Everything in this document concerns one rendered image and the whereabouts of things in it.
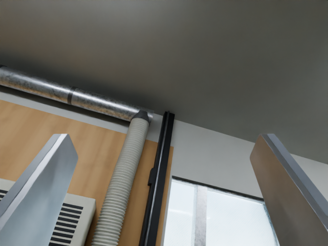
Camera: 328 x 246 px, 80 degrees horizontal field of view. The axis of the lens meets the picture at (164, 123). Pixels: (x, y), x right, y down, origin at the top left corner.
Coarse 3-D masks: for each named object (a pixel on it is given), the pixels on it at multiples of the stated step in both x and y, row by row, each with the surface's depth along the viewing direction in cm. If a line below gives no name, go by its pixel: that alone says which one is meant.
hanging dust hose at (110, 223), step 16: (128, 128) 159; (144, 128) 157; (128, 144) 144; (128, 160) 137; (112, 176) 133; (128, 176) 132; (112, 192) 125; (128, 192) 128; (112, 208) 118; (112, 224) 114; (96, 240) 109; (112, 240) 111
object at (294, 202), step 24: (264, 144) 10; (264, 168) 10; (288, 168) 8; (264, 192) 10; (288, 192) 8; (312, 192) 7; (288, 216) 8; (312, 216) 7; (288, 240) 8; (312, 240) 7
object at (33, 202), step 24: (48, 144) 9; (72, 144) 11; (48, 168) 9; (72, 168) 11; (24, 192) 7; (48, 192) 9; (0, 216) 6; (24, 216) 7; (48, 216) 9; (0, 240) 6; (24, 240) 7; (48, 240) 9
